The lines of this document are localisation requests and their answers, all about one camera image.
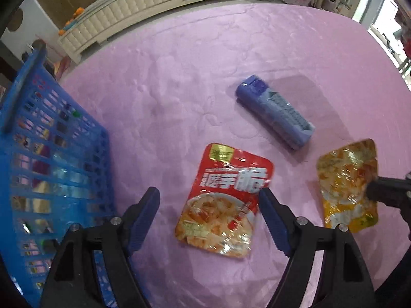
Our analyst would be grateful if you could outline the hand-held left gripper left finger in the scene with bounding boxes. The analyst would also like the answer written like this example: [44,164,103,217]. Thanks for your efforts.
[39,186,161,308]

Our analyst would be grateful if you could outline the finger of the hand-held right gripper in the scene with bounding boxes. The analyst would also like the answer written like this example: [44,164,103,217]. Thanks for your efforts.
[366,172,411,241]

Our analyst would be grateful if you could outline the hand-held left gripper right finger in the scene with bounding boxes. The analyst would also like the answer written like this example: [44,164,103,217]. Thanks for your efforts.
[258,189,377,308]

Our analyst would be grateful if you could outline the yellow-orange snack packet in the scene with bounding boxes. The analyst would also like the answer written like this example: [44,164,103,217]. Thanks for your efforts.
[316,139,379,234]

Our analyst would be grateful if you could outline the red snack packet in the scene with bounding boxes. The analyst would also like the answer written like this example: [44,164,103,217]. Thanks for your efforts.
[175,143,274,260]

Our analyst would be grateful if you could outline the blue plastic basket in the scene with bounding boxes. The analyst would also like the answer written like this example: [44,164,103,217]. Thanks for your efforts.
[0,40,151,308]

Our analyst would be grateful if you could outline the purple-blue biscuit packet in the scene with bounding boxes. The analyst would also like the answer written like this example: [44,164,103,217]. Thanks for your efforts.
[235,74,316,151]

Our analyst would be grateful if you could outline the pink blanket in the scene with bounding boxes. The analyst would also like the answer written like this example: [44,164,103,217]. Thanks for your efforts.
[58,0,411,308]

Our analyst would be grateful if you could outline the blue toy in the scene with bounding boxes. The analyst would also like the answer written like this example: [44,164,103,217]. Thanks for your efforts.
[58,19,81,36]

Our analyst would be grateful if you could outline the cream TV cabinet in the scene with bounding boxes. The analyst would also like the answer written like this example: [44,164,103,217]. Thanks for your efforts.
[58,0,248,63]

